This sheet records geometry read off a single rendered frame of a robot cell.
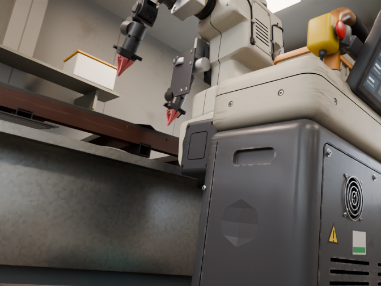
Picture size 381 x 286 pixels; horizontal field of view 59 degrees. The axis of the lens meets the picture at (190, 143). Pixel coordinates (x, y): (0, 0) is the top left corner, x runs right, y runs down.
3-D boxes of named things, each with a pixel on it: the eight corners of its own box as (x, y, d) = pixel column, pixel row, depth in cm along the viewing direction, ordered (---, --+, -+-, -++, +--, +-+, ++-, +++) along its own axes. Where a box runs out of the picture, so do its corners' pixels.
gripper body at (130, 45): (111, 48, 126) (119, 29, 125) (134, 60, 132) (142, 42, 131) (118, 51, 121) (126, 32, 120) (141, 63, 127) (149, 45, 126)
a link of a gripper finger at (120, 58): (109, 71, 129) (118, 48, 127) (125, 79, 133) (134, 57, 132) (115, 75, 123) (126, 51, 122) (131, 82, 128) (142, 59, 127)
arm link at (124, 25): (139, 1, 120) (158, 13, 126) (126, 0, 129) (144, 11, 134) (125, 32, 121) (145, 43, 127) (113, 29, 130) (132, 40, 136)
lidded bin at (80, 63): (97, 98, 416) (102, 77, 423) (115, 91, 384) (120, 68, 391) (56, 82, 383) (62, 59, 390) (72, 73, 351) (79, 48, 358)
